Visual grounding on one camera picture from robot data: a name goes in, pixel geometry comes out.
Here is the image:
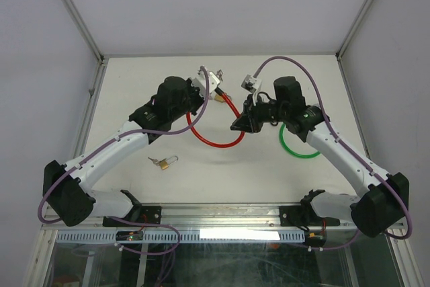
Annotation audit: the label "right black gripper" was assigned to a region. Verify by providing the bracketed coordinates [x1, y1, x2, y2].
[230, 93, 288, 134]

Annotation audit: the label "large brass padlock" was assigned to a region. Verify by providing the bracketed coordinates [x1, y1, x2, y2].
[214, 96, 225, 103]

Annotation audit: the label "red cable lock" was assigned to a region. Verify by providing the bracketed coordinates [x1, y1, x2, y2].
[190, 88, 245, 149]

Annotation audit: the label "red lock keys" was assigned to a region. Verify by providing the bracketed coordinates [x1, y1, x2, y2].
[216, 69, 223, 81]

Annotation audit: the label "small brass padlock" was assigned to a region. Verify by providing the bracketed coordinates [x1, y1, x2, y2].
[159, 156, 179, 170]

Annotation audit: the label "small padlock keys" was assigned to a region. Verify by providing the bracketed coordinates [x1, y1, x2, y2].
[148, 157, 159, 165]

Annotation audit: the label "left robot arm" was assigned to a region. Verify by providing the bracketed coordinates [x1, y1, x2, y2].
[42, 73, 220, 227]

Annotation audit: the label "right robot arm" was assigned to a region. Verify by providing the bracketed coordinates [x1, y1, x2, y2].
[230, 75, 409, 237]

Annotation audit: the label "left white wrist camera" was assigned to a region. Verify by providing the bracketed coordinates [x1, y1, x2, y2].
[191, 66, 221, 99]

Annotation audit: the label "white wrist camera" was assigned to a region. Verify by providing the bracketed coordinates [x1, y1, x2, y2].
[191, 66, 221, 99]
[241, 75, 262, 106]

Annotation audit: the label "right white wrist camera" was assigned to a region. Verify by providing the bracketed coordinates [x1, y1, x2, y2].
[241, 75, 262, 106]

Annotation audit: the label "right black mount plate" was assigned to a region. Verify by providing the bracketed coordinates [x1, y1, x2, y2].
[279, 205, 305, 227]

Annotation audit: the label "black mount plate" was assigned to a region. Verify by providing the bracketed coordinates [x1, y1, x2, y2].
[102, 204, 162, 227]
[279, 205, 305, 227]

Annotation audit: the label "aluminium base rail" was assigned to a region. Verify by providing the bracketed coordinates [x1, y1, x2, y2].
[38, 194, 353, 230]

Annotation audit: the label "left black mount plate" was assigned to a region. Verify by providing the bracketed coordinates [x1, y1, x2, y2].
[102, 204, 162, 227]

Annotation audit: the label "slotted cable duct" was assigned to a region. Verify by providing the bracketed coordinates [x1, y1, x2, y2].
[56, 229, 305, 244]

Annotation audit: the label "left aluminium frame post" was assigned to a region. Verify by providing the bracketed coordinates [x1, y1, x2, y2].
[61, 0, 104, 63]

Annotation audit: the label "aluminium frame post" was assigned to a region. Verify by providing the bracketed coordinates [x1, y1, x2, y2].
[335, 0, 375, 60]
[61, 0, 104, 63]

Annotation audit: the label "right aluminium frame post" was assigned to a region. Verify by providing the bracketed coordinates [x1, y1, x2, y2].
[335, 0, 375, 60]

